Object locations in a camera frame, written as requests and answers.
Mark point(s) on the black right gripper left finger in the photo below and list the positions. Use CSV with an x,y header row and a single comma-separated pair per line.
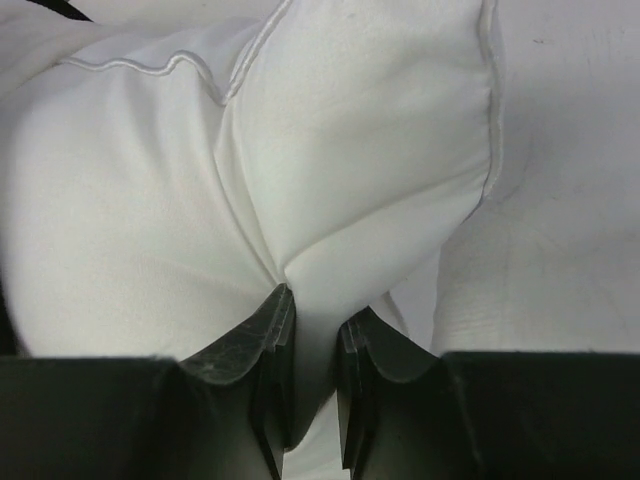
x,y
249,381

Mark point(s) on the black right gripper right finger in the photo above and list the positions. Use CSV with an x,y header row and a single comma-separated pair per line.
x,y
390,400

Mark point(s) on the white pillow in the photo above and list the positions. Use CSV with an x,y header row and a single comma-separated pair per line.
x,y
155,189

